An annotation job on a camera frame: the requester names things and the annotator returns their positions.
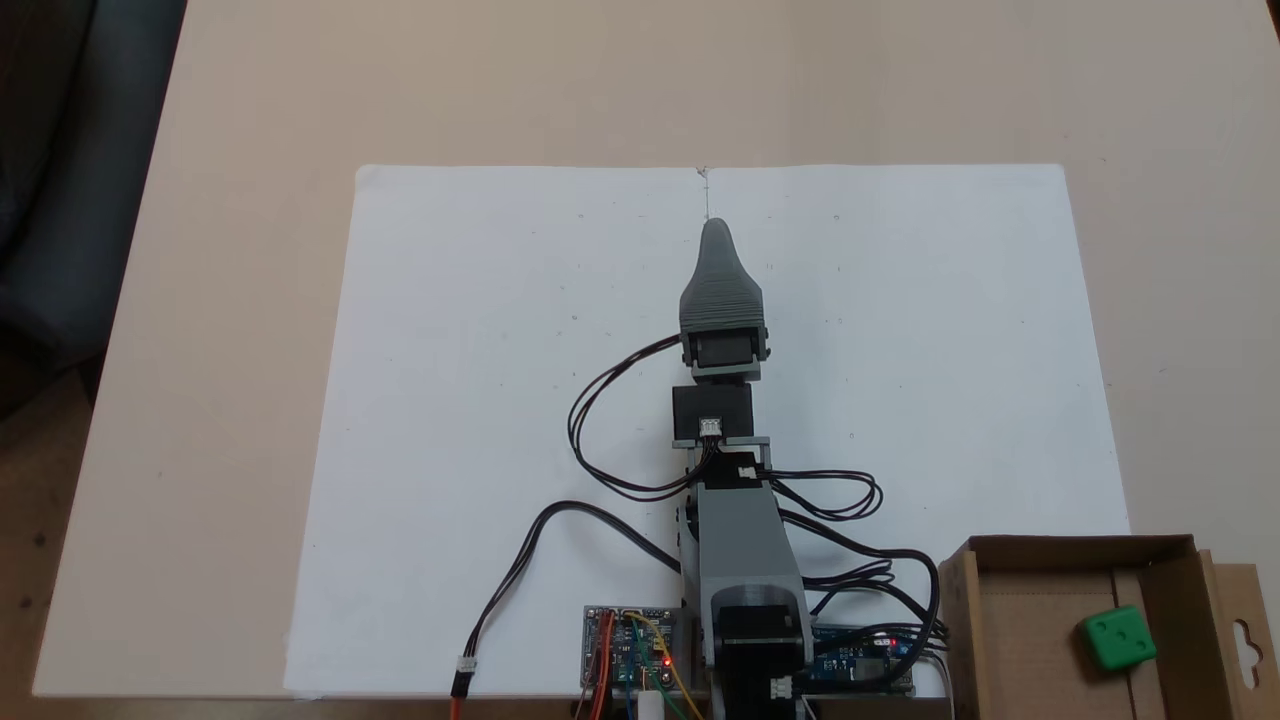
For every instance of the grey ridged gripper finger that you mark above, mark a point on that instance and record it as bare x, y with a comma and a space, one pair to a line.
720, 290

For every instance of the green die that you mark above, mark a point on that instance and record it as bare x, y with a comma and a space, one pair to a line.
1118, 640

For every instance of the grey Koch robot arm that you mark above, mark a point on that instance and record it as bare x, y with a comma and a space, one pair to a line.
745, 540

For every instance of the white paper sheet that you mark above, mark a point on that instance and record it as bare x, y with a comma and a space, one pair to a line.
450, 400

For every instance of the servo driver circuit board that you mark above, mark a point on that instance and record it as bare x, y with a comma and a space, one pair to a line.
850, 665

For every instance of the brown cardboard box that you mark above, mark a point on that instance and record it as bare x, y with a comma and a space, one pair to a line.
1030, 620

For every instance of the dark upholstered chair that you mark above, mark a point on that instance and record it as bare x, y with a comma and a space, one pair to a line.
70, 200

